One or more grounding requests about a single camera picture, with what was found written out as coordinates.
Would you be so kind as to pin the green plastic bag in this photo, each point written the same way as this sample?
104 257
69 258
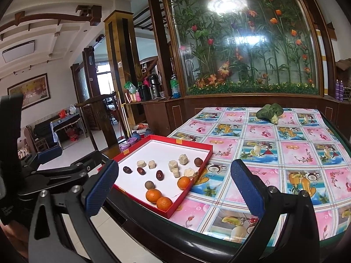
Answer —
129 86

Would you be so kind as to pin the dark sofa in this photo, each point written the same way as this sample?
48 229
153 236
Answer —
41 128

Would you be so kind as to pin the red date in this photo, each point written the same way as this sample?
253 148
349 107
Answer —
126 169
141 171
159 174

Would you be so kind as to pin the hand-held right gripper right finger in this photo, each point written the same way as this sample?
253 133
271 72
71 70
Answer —
248 189

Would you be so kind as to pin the brown cardboard box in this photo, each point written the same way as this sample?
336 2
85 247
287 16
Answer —
344 66

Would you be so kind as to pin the side table with cloth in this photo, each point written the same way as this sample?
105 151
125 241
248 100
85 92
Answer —
65 123

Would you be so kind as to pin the dark wooden sideboard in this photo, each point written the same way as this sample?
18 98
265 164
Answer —
219 101

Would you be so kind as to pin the framed painting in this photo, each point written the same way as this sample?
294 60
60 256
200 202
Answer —
28 91

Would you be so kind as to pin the wooden pillar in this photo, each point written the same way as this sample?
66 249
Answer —
118 54

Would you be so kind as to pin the purple lidded container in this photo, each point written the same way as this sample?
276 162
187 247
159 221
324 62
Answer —
134 139

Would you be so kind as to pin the dark brown round fruit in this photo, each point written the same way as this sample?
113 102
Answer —
198 161

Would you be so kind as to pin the red cardboard box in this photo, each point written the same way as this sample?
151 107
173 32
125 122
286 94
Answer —
164 149

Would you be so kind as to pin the glass case with artificial flowers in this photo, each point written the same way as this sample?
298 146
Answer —
246 46

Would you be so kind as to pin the green bok choy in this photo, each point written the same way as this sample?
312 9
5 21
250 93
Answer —
267 112

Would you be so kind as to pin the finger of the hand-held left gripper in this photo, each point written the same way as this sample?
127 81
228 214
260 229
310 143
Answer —
49 153
63 172

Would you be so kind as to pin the black kettle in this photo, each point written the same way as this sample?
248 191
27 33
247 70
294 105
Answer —
144 92

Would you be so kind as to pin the purple bottle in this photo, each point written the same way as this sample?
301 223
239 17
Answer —
336 89
341 89

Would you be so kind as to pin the fruit print tablecloth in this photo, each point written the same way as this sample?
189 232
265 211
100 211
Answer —
274 142

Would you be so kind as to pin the peeled sugarcane piece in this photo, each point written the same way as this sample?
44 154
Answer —
183 159
175 173
151 164
189 172
141 163
172 164

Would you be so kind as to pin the wooden chair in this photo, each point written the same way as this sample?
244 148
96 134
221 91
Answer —
96 102

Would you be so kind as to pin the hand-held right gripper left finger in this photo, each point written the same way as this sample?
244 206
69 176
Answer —
102 187

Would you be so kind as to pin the white plastic bag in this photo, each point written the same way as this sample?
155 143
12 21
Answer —
72 110

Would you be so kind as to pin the olive brown round fruit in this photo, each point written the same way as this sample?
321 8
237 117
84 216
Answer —
149 185

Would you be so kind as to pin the rectangular ceiling light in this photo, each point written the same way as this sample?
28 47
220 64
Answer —
17 51

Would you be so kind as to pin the green plastic bottle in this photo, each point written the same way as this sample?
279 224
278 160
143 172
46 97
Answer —
175 86

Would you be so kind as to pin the orange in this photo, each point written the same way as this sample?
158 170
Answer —
183 182
164 203
153 196

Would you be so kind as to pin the red plastic bag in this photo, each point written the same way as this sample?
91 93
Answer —
62 113

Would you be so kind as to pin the black thermos flask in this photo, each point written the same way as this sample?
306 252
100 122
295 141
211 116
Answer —
154 86

